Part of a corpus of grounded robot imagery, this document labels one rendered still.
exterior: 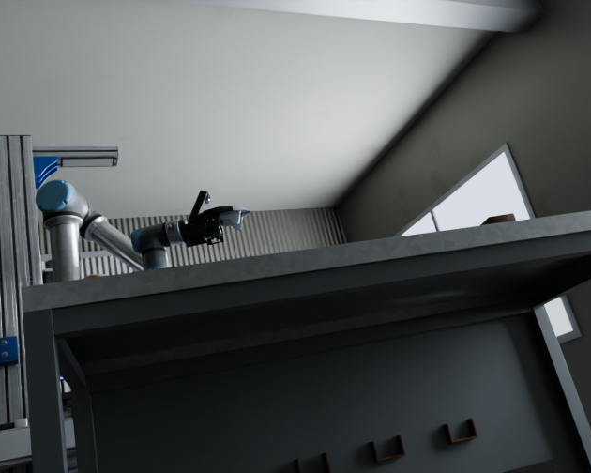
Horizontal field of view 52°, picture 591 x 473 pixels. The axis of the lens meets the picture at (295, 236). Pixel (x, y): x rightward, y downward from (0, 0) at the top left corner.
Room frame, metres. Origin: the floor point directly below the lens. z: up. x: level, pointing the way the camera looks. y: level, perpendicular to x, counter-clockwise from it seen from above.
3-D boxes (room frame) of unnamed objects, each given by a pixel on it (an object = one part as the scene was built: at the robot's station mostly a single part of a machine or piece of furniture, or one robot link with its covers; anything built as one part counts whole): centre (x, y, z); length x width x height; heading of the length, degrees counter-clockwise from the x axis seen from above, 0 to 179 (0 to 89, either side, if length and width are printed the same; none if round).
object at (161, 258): (1.71, 0.43, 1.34); 0.11 x 0.08 x 0.11; 179
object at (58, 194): (1.69, 0.69, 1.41); 0.15 x 0.12 x 0.55; 179
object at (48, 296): (1.33, -0.11, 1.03); 1.30 x 0.60 x 0.04; 107
